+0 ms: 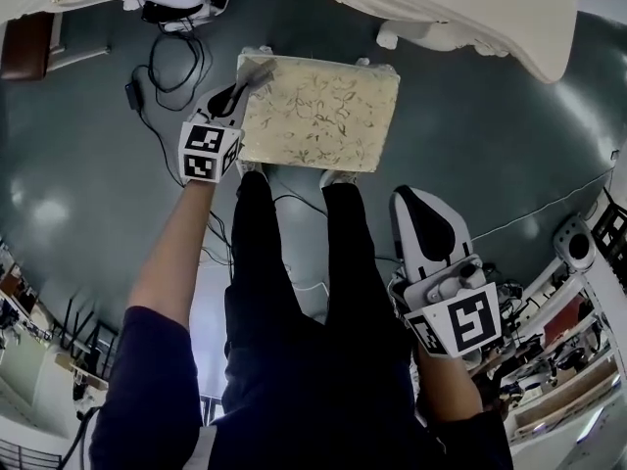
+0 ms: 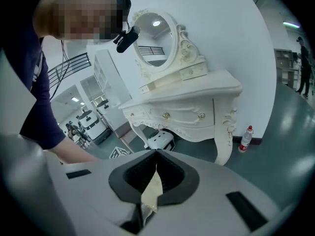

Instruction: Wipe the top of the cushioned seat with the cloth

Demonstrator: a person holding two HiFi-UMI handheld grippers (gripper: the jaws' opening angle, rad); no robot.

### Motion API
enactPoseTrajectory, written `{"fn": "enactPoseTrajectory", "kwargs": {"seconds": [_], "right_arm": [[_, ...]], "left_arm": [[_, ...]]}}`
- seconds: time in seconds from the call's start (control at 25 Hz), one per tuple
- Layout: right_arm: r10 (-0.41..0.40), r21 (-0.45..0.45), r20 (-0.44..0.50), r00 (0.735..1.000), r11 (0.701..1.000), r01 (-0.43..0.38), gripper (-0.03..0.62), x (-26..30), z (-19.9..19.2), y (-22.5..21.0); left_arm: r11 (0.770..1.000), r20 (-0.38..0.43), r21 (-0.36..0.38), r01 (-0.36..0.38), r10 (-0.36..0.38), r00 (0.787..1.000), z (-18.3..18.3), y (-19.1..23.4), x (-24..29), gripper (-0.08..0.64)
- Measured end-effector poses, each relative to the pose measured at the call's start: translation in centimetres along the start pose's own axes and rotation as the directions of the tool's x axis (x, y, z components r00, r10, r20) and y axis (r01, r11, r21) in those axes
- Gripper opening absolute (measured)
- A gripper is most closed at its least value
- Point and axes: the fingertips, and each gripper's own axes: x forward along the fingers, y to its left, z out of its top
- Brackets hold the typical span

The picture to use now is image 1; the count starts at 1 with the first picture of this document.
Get black cable with power adapter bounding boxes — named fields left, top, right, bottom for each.
left=124, top=20, right=217, bottom=190

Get person's black trousers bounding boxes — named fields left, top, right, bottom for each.
left=223, top=169, right=417, bottom=361

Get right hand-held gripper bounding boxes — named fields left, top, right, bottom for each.
left=389, top=185, right=505, bottom=361

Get black metal frame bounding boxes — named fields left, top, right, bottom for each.
left=51, top=296, right=119, bottom=376

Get person's left forearm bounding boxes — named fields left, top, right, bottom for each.
left=127, top=181, right=217, bottom=332

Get cream upholstered stool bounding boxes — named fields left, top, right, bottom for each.
left=234, top=45, right=402, bottom=173

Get person's shoe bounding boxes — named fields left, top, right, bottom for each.
left=236, top=160, right=269, bottom=183
left=318, top=168, right=358, bottom=190

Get brown seat chair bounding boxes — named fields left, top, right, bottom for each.
left=0, top=10, right=112, bottom=82

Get thin white floor cable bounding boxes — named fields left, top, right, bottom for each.
left=469, top=152, right=618, bottom=244

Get black wire rack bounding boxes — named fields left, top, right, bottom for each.
left=590, top=198, right=627, bottom=249

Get person's right shoe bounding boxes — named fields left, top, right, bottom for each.
left=318, top=168, right=358, bottom=190

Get grey cloth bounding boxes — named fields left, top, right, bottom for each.
left=237, top=58, right=278, bottom=90

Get grey round pet carrier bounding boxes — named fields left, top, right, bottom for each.
left=553, top=215, right=597, bottom=273

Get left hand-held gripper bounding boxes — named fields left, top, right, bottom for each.
left=177, top=80, right=255, bottom=185

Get person's right forearm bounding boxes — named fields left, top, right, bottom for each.
left=415, top=350, right=484, bottom=423

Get person's navy shirt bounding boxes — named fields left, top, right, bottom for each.
left=90, top=305, right=513, bottom=470

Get person's left shoe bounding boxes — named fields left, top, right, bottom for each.
left=236, top=160, right=269, bottom=183

